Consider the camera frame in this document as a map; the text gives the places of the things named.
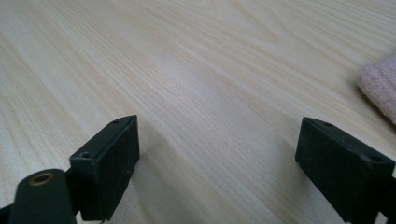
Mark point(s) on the beige knit glove orange patch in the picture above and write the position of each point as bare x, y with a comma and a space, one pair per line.
381, 87

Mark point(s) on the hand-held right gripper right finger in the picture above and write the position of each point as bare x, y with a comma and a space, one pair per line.
342, 174

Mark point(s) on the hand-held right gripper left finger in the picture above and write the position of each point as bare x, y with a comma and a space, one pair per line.
106, 168

